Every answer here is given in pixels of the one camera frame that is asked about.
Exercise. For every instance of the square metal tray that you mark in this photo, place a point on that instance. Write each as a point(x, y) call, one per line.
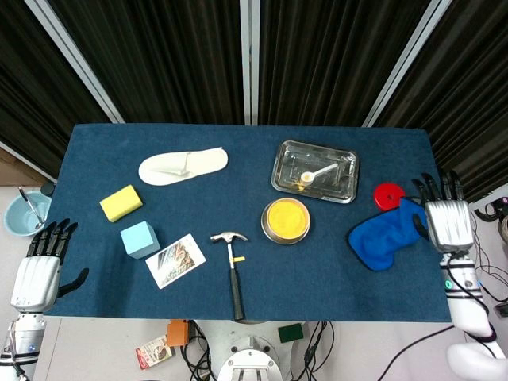
point(341, 186)

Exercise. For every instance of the white grey robot base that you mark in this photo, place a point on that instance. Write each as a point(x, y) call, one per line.
point(250, 357)

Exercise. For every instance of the black pleated curtain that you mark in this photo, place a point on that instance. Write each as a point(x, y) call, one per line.
point(31, 99)
point(158, 59)
point(468, 99)
point(325, 59)

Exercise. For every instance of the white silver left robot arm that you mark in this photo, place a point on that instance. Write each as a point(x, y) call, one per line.
point(24, 341)

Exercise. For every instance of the light blue plastic basin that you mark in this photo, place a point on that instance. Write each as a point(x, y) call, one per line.
point(18, 218)

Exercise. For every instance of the dark blue tablecloth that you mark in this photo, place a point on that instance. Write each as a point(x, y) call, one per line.
point(317, 285)

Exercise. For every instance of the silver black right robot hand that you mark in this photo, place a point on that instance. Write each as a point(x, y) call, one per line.
point(448, 226)

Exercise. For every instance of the yellow hammer tag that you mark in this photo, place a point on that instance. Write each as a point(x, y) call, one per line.
point(240, 259)

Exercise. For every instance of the white metal frame post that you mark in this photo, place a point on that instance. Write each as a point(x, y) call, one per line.
point(250, 59)
point(28, 160)
point(401, 63)
point(75, 63)

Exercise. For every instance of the printed snack packet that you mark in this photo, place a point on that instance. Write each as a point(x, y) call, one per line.
point(152, 355)

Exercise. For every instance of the yellow sponge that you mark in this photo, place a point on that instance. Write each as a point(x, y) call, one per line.
point(121, 202)

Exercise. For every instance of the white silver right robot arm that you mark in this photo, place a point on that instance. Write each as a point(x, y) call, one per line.
point(466, 305)

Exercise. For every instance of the round metal saucer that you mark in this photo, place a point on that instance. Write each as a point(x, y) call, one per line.
point(285, 242)

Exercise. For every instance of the dark green box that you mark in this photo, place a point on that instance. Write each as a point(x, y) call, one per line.
point(290, 333)

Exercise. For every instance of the orange box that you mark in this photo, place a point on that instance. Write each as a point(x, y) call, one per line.
point(176, 335)

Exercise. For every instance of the red disc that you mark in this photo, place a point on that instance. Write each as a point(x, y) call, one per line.
point(387, 194)

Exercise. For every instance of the white plastic spoon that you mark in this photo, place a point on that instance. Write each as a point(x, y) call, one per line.
point(307, 176)

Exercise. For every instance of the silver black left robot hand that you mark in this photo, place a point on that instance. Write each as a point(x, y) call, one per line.
point(35, 278)

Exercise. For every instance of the blue microfibre cloth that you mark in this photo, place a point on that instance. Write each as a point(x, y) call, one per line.
point(381, 242)

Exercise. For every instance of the light blue block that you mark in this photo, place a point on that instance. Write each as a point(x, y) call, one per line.
point(137, 238)

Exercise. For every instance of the brown cardboard box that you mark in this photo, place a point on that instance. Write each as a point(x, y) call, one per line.
point(16, 168)

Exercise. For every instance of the black round knob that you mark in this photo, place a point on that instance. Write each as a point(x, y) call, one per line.
point(48, 189)

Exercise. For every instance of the picture postcard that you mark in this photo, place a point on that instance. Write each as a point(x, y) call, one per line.
point(174, 262)

